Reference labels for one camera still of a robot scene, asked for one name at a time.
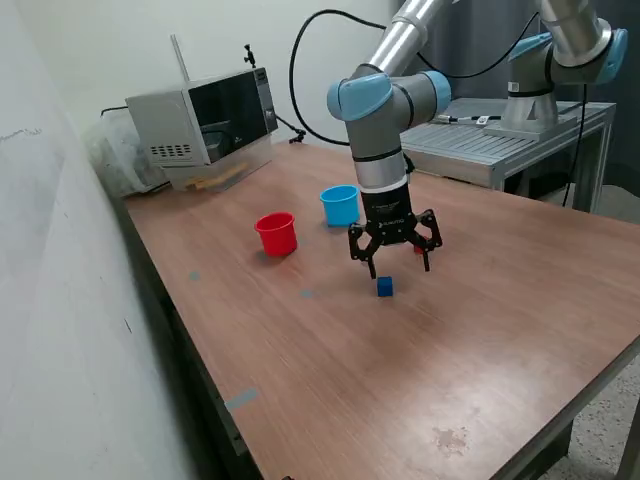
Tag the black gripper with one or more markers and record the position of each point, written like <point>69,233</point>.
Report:
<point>390,215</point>

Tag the blue cube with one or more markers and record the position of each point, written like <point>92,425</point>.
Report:
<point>385,287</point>

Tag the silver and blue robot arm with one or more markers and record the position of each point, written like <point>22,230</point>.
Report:
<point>375,150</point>

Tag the aluminium robot base table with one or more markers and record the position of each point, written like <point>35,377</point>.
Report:
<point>475,145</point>

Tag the red cube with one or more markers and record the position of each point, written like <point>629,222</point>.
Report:
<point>418,249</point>

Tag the blue plastic cup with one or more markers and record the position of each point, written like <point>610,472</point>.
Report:
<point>340,210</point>

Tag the small blue tape patch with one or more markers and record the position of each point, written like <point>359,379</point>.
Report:
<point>195,276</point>
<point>306,294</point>

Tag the red plastic cup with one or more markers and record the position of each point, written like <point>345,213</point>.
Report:
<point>277,240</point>

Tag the clear acrylic stand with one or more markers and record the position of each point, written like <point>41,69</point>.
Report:
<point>250,155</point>

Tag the dark grey curtain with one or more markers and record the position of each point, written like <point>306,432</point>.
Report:
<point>475,85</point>

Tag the wooden sticks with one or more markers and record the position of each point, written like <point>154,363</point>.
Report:
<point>205,184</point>

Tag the long grey-blue tape strip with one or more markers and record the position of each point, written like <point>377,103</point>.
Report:
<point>241,399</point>

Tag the silver microwave oven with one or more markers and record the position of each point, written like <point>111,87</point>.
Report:
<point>165,120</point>

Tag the thin white rod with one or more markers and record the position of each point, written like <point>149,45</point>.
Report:
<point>180,57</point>

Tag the clear plastic storage box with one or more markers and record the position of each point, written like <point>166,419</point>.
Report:
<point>120,160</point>

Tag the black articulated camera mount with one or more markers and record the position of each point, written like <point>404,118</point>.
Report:
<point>298,134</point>

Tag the grey metal table frame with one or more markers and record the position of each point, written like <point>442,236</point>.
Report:
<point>547,450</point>

